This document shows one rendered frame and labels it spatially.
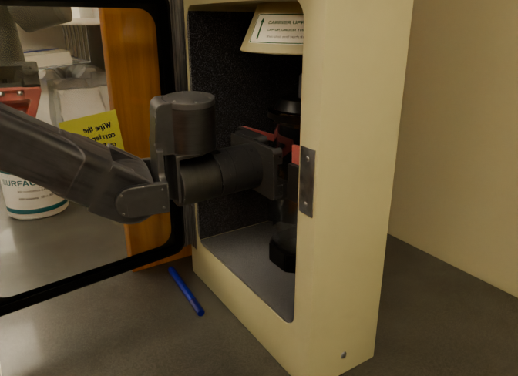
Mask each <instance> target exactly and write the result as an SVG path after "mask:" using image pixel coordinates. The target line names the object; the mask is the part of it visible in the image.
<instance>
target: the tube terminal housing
mask: <svg viewBox="0 0 518 376"><path fill-rule="evenodd" d="M413 1H414V0H183V7H184V21H185V36H186V50H187V78H188V91H190V69H189V54H188V39H187V13H188V11H210V12H255V11H256V9H257V6H258V4H259V3H263V2H299V3H300V4H301V7H302V9H303V13H304V38H303V62H302V85H301V131H300V154H299V177H298V206H299V183H300V161H301V146H305V147H307V148H310V149H313V150H316V152H315V169H314V202H313V218H311V217H309V216H308V215H306V214H304V213H302V212H301V211H299V210H298V223H297V246H296V270H295V293H294V320H293V322H291V323H287V322H285V321H284V320H283V319H282V318H281V317H280V316H278V315H277V314H276V313H275V312H274V311H273V310H272V309H271V308H270V307H269V306H267V305H266V304H265V302H263V301H262V299H260V298H259V297H258V296H257V295H256V294H255V293H254V292H253V291H252V290H251V289H250V288H249V287H247V286H246V285H245V284H244V283H243V282H242V281H241V280H240V279H239V278H238V277H236V276H235V275H234V274H233V273H232V272H231V271H230V270H229V269H228V268H227V267H225V266H224V265H223V264H222V263H221V262H220V261H219V260H218V259H217V258H216V257H215V256H214V255H213V254H212V253H211V252H210V251H209V250H208V249H207V248H205V247H204V246H203V245H202V243H201V240H200V238H199V234H198V226H197V203H195V217H196V232H197V249H196V248H195V247H194V246H193V245H191V249H192V261H193V271H194V272H195V274H196V275H197V276H198V277H199V278H200V279H201V280H202V281H203V282H204V283H205V284H206V285H207V286H208V287H209V288H210V289H211V290H212V291H213V292H214V293H215V294H216V296H217V297H218V298H219V299H220V300H221V301H222V302H223V303H224V304H225V305H226V307H227V308H228V309H229V310H230V311H231V312H232V313H233V314H234V315H235V316H236V318H237V319H238V320H239V321H240V322H241V323H242V324H243V325H244V326H245V327H246V328H247V329H248V330H249V331H250V332H251V333H252V334H253V335H254V336H255V337H256V338H257V340H258V341H259V342H260V343H261V344H262V345H263V346H264V347H265V348H266V349H267V351H268V352H269V353H270V354H271V355H272V356H273V357H274V358H275V359H276V360H277V362H278V363H279V364H280V365H281V366H282V367H283V368H284V369H285V370H286V371H287V373H289V375H290V376H339V375H340V374H343V373H345V372H346V371H348V370H350V369H352V368H354V367H355V366H357V365H359V364H361V363H363V362H364V361H367V360H368V359H370V358H372V357H373V356H374V349H375V335H376V328H377V322H378V309H379V301H380V294H381V287H382V274H383V267H384V260H385V247H386V240H387V233H388V225H389V213H390V206H391V198H392V185H393V178H394V171H395V158H396V151H397V144H398V137H399V123H400V116H401V110H402V97H403V89H404V82H405V69H406V62H407V55H408V48H409V35H410V28H411V21H412V7H413Z"/></svg>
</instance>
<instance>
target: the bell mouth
mask: <svg viewBox="0 0 518 376"><path fill-rule="evenodd" d="M303 38H304V13H303V9H302V7H301V4H300V3H299V2H263V3H259V4H258V6H257V9H256V11H255V13H254V17H253V18H252V21H251V23H250V26H249V28H248V30H247V34H246V35H245V38H244V41H243V43H242V46H241V47H240V50H241V51H242V52H250V53H259V54H272V55H303Z"/></svg>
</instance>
